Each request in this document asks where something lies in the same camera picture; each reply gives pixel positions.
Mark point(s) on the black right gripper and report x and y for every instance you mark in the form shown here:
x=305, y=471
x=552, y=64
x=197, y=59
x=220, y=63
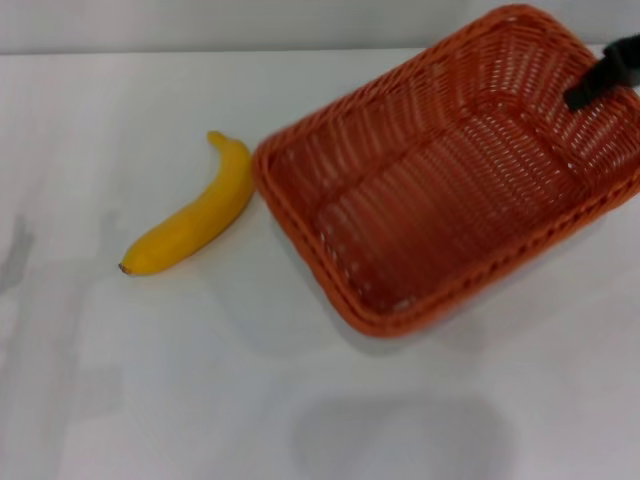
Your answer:
x=624, y=49

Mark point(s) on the orange woven plastic basket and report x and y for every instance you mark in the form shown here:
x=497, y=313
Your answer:
x=425, y=200

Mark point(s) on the yellow banana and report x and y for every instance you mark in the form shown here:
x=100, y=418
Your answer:
x=200, y=220

